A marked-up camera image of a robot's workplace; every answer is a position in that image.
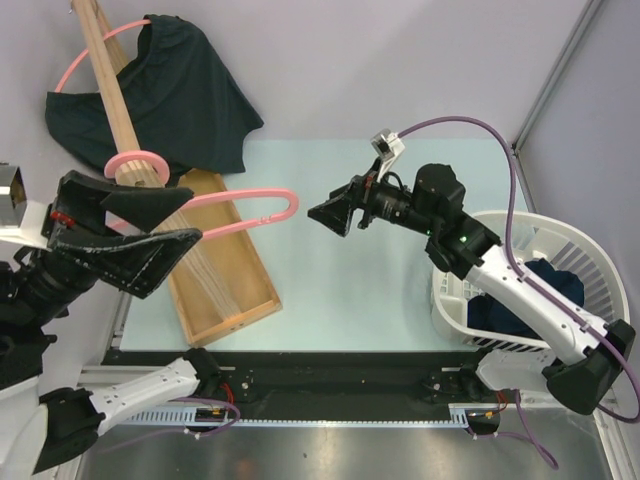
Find white laundry basket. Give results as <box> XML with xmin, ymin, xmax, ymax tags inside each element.
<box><xmin>431</xmin><ymin>211</ymin><xmax>629</xmax><ymax>353</ymax></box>

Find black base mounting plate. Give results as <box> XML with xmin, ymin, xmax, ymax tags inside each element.
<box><xmin>99</xmin><ymin>349</ymin><xmax>521</xmax><ymax>434</ymax></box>

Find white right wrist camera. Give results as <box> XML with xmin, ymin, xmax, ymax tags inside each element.
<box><xmin>371</xmin><ymin>129</ymin><xmax>405</xmax><ymax>182</ymax></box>

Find navy blue shorts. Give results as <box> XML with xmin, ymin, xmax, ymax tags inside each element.
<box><xmin>467</xmin><ymin>254</ymin><xmax>585</xmax><ymax>344</ymax></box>

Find wooden rack base tray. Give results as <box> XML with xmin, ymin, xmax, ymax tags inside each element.
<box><xmin>168</xmin><ymin>170</ymin><xmax>282</xmax><ymax>347</ymax></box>

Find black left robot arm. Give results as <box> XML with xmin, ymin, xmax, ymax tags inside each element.
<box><xmin>1</xmin><ymin>163</ymin><xmax>222</xmax><ymax>479</ymax></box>

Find wooden rack post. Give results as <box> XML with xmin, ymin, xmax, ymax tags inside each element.
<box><xmin>71</xmin><ymin>1</ymin><xmax>240</xmax><ymax>318</ymax></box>

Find dark green shorts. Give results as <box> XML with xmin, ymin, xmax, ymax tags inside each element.
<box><xmin>45</xmin><ymin>14</ymin><xmax>264</xmax><ymax>178</ymax></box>

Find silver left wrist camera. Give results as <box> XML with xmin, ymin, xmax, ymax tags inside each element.
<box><xmin>1</xmin><ymin>163</ymin><xmax>48</xmax><ymax>250</ymax></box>

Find pink hanger with green shorts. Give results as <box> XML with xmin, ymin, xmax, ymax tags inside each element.
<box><xmin>54</xmin><ymin>17</ymin><xmax>151</xmax><ymax>94</ymax></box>

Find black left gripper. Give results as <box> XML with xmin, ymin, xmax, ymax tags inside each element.
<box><xmin>9</xmin><ymin>167</ymin><xmax>208</xmax><ymax>324</ymax></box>

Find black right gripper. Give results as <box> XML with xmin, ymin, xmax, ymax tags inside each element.
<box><xmin>307</xmin><ymin>158</ymin><xmax>438</xmax><ymax>238</ymax></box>

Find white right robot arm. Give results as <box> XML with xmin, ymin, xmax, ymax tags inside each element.
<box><xmin>307</xmin><ymin>161</ymin><xmax>636</xmax><ymax>415</ymax></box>

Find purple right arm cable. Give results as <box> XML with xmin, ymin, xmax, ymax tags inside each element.
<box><xmin>397</xmin><ymin>115</ymin><xmax>637</xmax><ymax>471</ymax></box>

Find pink plastic hanger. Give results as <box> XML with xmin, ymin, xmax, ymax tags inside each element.
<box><xmin>103</xmin><ymin>148</ymin><xmax>300</xmax><ymax>239</ymax></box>

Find aluminium rail with cable duct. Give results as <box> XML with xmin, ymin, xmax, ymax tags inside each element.
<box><xmin>79</xmin><ymin>367</ymin><xmax>616</xmax><ymax>429</ymax></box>

